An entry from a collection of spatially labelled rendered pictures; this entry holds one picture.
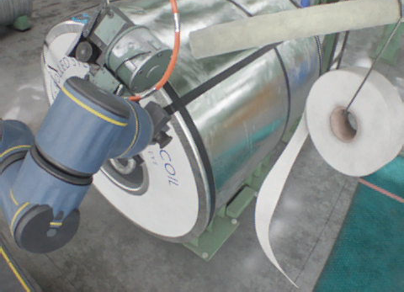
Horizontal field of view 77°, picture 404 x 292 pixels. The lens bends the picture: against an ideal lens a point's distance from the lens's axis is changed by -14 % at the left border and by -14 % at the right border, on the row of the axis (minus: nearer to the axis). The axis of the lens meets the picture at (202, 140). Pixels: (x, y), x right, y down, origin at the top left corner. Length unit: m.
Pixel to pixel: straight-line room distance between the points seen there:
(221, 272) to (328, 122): 1.50
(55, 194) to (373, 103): 0.44
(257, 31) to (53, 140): 0.28
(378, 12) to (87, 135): 0.38
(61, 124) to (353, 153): 0.41
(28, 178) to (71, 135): 0.09
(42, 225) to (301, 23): 0.42
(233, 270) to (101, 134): 1.57
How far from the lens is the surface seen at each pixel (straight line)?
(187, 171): 1.04
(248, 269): 1.89
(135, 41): 0.72
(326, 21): 0.35
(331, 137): 0.47
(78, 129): 0.39
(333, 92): 0.45
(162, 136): 0.72
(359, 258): 2.17
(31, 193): 0.44
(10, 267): 1.72
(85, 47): 0.87
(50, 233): 0.47
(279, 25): 0.33
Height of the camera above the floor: 1.69
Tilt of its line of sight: 41 degrees down
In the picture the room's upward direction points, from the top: 2 degrees clockwise
